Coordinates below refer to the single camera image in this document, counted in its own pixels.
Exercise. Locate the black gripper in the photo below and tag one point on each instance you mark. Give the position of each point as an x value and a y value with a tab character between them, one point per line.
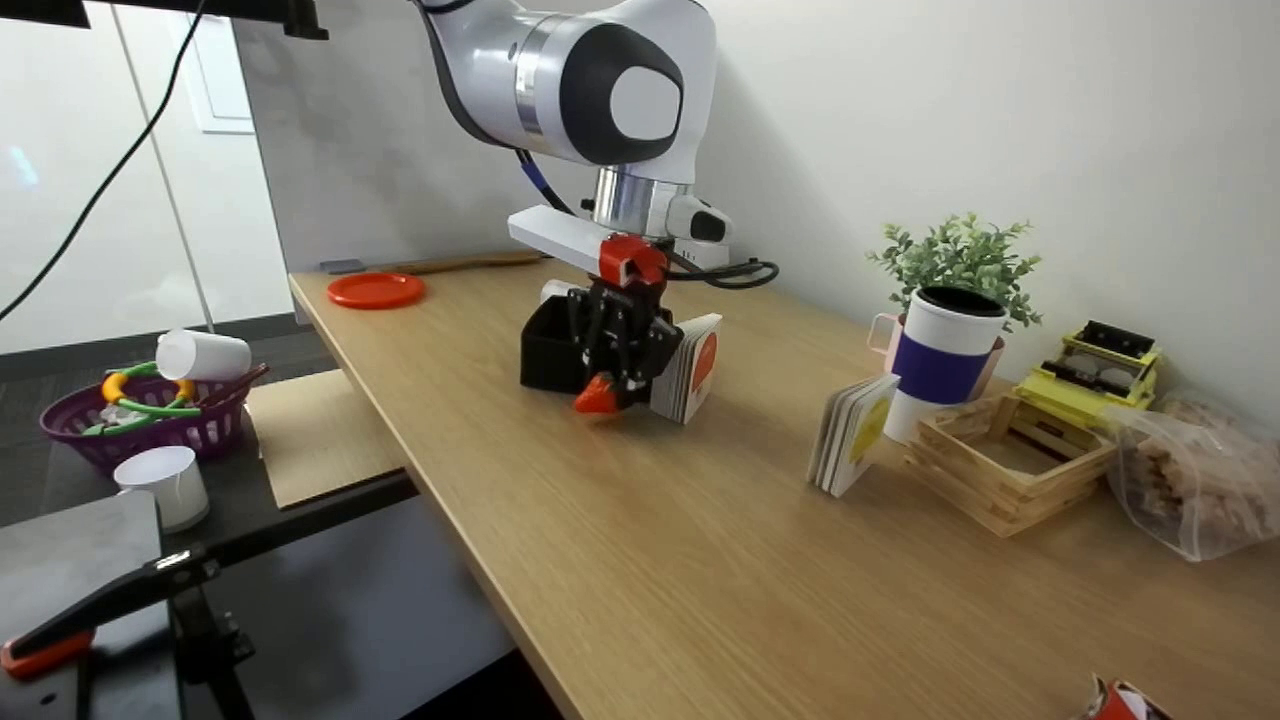
623	307

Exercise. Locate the red strawberry toy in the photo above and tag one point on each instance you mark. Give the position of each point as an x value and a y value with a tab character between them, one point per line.
597	397

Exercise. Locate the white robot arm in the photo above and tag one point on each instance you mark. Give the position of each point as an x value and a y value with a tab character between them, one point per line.
584	80

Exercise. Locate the white book with yellow picture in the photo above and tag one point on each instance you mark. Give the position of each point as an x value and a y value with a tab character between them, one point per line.
853	440

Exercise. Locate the orange round plate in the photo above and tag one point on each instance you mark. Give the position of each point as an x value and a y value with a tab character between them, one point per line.
376	288

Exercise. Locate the light wooden board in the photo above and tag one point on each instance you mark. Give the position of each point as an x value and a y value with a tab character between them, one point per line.
323	432

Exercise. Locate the white cup with blue sleeve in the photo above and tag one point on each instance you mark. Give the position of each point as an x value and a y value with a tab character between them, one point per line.
943	367

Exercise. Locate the green plant in pink pot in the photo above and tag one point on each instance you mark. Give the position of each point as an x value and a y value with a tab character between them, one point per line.
961	260

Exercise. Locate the wooden slat crate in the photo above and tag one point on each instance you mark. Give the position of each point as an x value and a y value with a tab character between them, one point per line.
1013	472

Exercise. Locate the black side table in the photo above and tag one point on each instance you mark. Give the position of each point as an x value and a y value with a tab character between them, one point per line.
252	535

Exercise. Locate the white mug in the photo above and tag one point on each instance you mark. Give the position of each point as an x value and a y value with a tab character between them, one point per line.
204	357

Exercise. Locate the white paper cup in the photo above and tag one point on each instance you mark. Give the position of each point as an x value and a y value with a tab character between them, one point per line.
166	481

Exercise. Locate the purple basket with items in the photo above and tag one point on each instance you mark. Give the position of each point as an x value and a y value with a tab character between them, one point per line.
145	426

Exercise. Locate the black overhead shelf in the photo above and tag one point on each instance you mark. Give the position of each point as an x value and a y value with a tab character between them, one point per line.
265	13

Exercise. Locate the grey flat board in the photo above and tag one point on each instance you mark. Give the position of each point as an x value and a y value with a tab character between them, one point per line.
80	563

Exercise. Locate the clear bag of snacks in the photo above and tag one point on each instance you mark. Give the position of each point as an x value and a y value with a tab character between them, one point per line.
1203	481

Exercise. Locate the red gripper mount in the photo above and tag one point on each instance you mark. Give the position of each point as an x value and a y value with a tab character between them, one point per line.
633	260

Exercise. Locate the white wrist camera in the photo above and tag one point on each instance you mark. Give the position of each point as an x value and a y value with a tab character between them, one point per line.
700	222

